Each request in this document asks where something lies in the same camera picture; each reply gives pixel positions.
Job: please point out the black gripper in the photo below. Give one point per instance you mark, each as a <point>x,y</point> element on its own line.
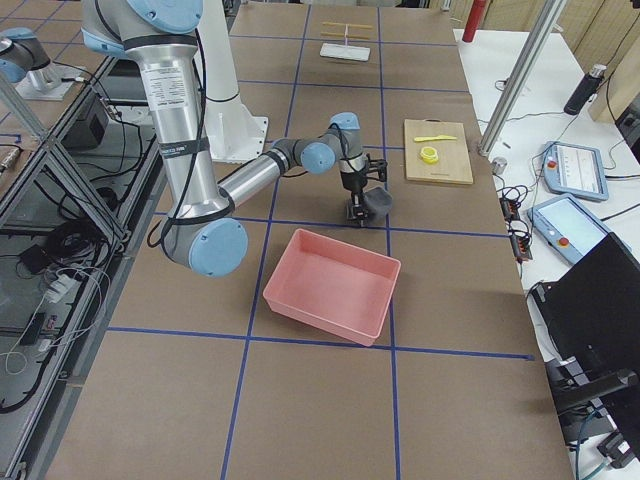
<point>353,184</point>

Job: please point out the grey cloth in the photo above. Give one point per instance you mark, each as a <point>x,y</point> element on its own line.
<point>378,203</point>

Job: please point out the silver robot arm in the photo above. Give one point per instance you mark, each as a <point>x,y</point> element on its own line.
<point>26,64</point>
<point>183,52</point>

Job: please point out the black water bottle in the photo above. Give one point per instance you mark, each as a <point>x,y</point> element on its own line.
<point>585,89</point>

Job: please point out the pink plastic bin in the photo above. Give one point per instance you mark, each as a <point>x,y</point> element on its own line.
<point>333,286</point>

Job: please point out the yellow lemon slice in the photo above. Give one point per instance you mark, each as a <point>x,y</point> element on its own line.
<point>429,155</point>

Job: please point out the wooden cutting board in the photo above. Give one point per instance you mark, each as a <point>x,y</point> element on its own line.
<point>453,167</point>

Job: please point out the yellow plastic knife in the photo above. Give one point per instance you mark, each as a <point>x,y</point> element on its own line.
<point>420,139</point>

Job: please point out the small metal cylinder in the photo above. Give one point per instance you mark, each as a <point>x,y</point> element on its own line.
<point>499,165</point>

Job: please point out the white rectangular tray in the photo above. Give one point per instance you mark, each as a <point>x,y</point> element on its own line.
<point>345,52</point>

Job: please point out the black terminal block strip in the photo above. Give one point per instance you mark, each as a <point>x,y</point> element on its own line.
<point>518,230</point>

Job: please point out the wooden rod near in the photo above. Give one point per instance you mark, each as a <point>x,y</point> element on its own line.
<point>345,35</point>

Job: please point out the wooden rod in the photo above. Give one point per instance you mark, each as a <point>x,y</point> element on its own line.
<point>345,35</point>
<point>348,25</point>

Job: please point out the wooden rod far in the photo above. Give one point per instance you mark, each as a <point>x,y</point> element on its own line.
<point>348,25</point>

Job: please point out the blue teach pendant near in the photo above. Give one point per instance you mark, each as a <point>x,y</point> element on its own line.
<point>568,226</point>

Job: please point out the blue teach pendant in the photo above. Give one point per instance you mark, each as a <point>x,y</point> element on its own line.
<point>568,226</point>
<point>574,169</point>

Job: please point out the blue teach pendant far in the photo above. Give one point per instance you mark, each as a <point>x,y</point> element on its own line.
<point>574,169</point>

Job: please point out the red cylinder bottle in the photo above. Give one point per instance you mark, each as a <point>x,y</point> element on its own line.
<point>473,20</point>

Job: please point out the black monitor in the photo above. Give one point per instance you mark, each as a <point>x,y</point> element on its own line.
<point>592,312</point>

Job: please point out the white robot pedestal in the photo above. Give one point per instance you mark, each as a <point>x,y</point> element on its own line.
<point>235,135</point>

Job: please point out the aluminium frame post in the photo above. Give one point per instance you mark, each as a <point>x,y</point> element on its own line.
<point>532,48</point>

